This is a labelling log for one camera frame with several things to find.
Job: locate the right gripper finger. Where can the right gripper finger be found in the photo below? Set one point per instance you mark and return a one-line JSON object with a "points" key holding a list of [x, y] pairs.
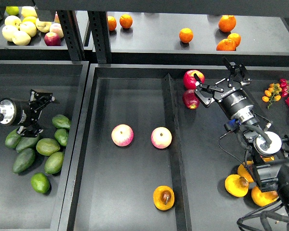
{"points": [[238, 73], [206, 93]]}

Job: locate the pink apple right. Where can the pink apple right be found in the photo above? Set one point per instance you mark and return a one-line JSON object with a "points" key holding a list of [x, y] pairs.
{"points": [[161, 137]]}

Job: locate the pink apple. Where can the pink apple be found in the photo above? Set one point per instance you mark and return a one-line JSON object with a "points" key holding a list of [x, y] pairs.
{"points": [[161, 137], [122, 135]]}

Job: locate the green avocado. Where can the green avocado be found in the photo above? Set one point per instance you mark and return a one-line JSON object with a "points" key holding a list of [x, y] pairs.
{"points": [[13, 139], [47, 146], [61, 135], [27, 142], [40, 183], [54, 163], [61, 121]]}

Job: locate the red apple on shelf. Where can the red apple on shelf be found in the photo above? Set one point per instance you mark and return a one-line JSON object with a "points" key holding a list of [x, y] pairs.
{"points": [[52, 39]]}

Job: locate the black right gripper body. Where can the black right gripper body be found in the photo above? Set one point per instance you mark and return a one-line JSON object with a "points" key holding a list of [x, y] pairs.
{"points": [[233, 100]]}

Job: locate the black tray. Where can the black tray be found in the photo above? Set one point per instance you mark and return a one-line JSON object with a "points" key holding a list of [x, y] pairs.
{"points": [[110, 188], [21, 208]]}

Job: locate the dark red apple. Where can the dark red apple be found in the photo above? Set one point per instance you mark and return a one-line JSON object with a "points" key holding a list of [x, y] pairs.
{"points": [[190, 100]]}

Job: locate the red cherry tomato bunch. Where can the red cherry tomato bunch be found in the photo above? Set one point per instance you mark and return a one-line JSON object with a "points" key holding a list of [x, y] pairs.
{"points": [[284, 85]]}

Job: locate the pale yellow apple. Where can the pale yellow apple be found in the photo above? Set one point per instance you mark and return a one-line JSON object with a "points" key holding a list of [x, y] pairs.
{"points": [[43, 26], [29, 28], [21, 38], [12, 20], [8, 32]]}

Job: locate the orange cherry tomato bunch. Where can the orange cherry tomato bunch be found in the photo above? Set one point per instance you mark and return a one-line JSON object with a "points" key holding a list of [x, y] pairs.
{"points": [[272, 94]]}

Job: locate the black centre tray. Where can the black centre tray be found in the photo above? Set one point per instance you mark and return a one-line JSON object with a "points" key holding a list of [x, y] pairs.
{"points": [[110, 188]]}

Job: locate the green avocado in tray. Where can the green avocado in tray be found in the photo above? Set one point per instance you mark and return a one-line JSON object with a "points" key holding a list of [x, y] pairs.
{"points": [[13, 139], [54, 163], [27, 142], [61, 135], [47, 146], [61, 121]]}

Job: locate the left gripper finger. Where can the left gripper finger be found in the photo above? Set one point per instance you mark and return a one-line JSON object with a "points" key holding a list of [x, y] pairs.
{"points": [[32, 130], [39, 99]]}

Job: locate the black shelf post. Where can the black shelf post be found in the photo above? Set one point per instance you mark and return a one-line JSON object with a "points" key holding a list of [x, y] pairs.
{"points": [[69, 24], [100, 34]]}

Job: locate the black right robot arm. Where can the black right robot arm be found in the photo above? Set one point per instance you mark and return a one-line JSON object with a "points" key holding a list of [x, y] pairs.
{"points": [[269, 151]]}

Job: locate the black left tray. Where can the black left tray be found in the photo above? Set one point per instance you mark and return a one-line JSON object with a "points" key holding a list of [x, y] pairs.
{"points": [[21, 208]]}

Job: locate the black tray divider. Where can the black tray divider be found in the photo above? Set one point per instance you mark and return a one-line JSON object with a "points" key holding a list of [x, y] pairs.
{"points": [[179, 186]]}

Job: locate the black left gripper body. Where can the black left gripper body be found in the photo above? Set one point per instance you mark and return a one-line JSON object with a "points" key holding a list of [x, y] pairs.
{"points": [[17, 112]]}

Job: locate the pink peach on shelf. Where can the pink peach on shelf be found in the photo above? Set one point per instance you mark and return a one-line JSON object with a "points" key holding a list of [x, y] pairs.
{"points": [[56, 28]]}

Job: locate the bright red apple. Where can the bright red apple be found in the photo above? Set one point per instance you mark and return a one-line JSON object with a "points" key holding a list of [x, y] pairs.
{"points": [[191, 77]]}

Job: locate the pink apple left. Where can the pink apple left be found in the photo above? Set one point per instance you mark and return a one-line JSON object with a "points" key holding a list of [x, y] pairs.
{"points": [[122, 135]]}

